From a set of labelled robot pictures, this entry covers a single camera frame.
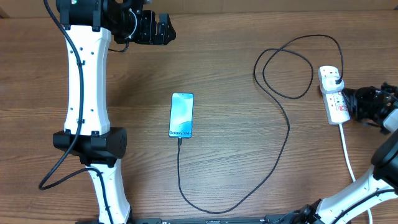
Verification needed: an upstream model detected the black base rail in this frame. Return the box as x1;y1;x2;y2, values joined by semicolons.
74;213;352;224

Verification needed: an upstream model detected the white charger plug adapter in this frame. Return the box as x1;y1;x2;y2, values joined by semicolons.
320;77;345;94

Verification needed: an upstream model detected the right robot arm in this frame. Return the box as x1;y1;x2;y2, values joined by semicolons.
290;83;397;223

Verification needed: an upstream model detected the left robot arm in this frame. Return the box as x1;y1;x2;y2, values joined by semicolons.
53;0;176;223

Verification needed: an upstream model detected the white power strip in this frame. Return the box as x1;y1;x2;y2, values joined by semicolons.
318;65;350;125

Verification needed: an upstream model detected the black USB charging cable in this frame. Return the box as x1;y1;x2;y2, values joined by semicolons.
177;34;345;215

